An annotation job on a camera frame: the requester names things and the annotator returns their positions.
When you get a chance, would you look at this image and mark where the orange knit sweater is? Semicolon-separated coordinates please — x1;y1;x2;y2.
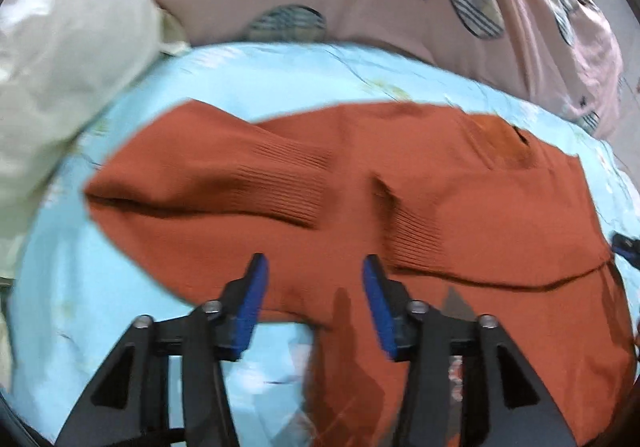
85;102;636;446

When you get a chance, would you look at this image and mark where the cream yellow pillow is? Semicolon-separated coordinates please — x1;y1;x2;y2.
1;0;190;285

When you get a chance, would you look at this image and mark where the light blue floral bedsheet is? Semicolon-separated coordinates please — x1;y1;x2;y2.
6;44;639;446

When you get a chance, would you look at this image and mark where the pink plaid-heart duvet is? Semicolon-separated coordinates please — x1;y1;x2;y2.
155;0;624;138

